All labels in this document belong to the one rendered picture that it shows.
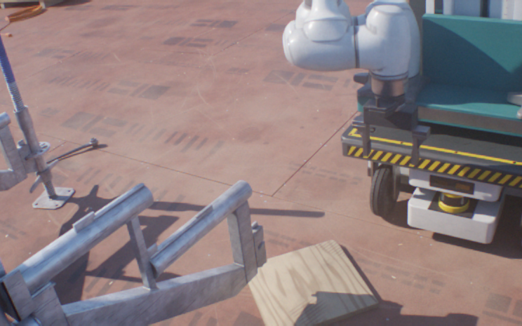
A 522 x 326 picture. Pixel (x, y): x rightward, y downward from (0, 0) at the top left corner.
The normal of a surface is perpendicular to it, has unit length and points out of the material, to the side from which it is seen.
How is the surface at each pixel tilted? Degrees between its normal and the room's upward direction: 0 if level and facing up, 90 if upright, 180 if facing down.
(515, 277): 0
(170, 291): 90
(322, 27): 61
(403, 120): 90
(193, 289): 90
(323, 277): 0
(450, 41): 90
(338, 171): 0
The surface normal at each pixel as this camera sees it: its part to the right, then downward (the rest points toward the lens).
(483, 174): -0.54, 0.50
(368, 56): -0.19, 0.57
